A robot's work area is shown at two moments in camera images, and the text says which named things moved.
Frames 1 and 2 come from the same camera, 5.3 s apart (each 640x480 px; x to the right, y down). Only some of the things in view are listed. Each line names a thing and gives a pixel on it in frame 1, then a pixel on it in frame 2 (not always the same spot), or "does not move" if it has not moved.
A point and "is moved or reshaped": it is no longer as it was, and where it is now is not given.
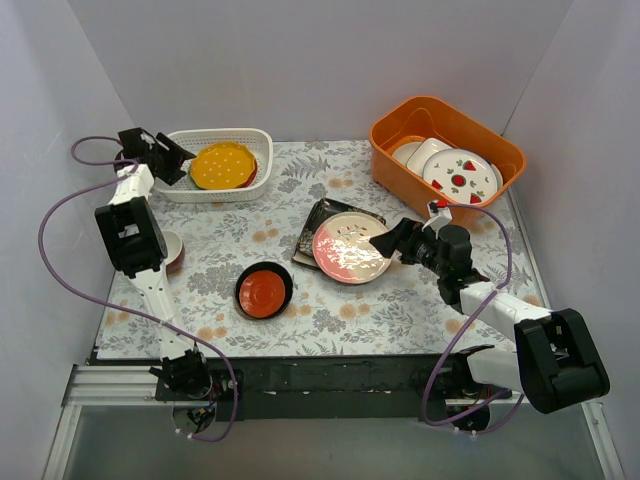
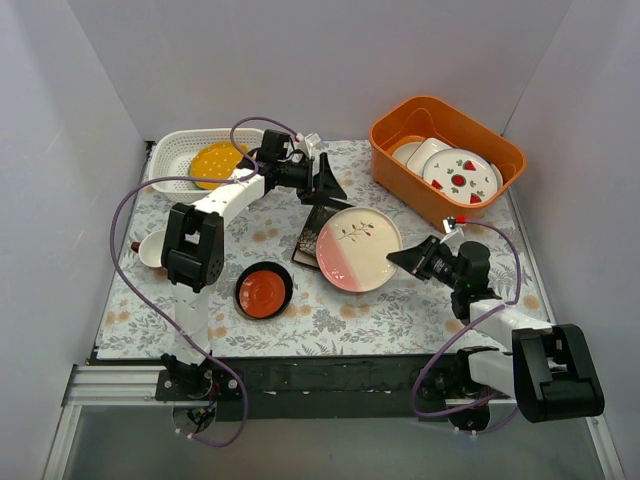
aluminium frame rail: [101, 385] does not move
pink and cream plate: [342, 249] is moved or reshaped
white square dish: [428, 148] does not move
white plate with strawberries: [462, 174] does not move
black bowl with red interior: [263, 289] does not move
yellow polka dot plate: [223, 166] does not move
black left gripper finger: [169, 158] -> [325, 183]
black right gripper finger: [395, 240] -> [415, 258]
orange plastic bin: [408, 119] does not move
